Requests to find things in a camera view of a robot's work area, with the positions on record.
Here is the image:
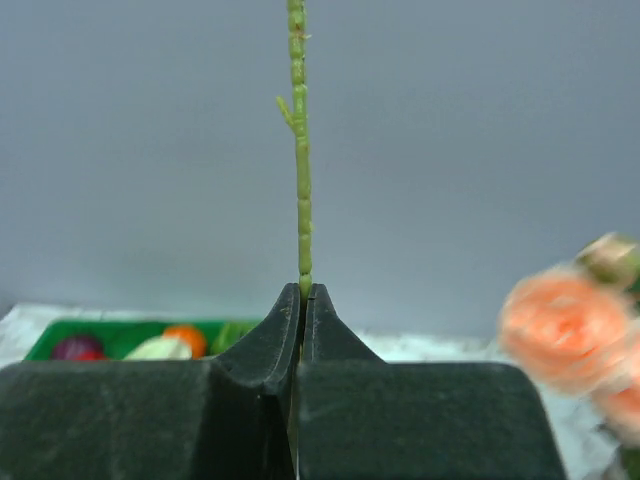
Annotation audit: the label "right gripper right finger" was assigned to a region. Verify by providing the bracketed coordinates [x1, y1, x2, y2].
[297, 284, 566, 479]

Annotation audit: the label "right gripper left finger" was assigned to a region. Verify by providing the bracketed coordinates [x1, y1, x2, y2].
[1, 284, 301, 479]

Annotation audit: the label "pink rose stem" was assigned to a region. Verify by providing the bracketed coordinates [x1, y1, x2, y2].
[498, 233, 639, 448]

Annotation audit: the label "pink artificial flowers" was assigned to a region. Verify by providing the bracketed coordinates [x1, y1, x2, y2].
[275, 0, 314, 296]

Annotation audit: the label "green bell pepper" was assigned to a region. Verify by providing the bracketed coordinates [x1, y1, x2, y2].
[210, 322, 257, 355]

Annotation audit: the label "small orange at basket back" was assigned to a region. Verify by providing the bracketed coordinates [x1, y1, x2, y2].
[163, 324, 208, 358]

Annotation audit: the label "green cabbage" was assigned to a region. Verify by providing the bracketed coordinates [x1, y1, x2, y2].
[124, 336, 192, 361]

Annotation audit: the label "green plastic basket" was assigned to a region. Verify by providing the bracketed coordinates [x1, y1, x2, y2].
[25, 317, 260, 361]

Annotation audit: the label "red bell pepper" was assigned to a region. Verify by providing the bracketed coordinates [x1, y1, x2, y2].
[74, 351, 108, 361]

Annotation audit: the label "purple onion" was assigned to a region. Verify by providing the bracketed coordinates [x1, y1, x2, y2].
[50, 334, 104, 360]

